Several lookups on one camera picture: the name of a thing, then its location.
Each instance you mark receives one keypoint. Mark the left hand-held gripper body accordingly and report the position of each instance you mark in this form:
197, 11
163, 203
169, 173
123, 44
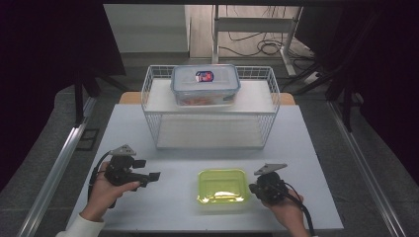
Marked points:
120, 173

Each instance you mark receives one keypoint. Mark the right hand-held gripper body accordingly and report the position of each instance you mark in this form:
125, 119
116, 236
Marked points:
270, 187

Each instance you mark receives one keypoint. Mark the clear container with green lid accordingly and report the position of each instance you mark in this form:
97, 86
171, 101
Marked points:
222, 186

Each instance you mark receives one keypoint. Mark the clear container with blue-rimmed lid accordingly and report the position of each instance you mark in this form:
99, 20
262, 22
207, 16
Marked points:
204, 85

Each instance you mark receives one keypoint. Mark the person's left hand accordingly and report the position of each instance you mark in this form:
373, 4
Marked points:
102, 194

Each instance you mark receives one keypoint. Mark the person's right hand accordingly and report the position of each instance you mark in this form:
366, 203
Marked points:
290, 214

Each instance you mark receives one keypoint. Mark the wooden table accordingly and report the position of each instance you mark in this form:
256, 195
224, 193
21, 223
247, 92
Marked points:
130, 97

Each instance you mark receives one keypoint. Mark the black tripod stand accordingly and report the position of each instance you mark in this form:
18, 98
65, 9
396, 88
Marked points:
346, 105

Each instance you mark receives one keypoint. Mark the white power strip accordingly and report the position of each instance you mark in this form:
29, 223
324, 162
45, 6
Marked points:
312, 77

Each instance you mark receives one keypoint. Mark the dark curtain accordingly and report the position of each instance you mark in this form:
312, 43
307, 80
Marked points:
39, 82
388, 82

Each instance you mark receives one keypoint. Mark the black floor bracket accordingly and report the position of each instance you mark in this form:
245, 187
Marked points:
88, 139

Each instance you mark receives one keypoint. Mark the metal rail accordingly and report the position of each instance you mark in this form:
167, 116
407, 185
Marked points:
362, 168
56, 168

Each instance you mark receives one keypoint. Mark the white metal desk frame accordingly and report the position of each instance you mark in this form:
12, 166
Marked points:
253, 24

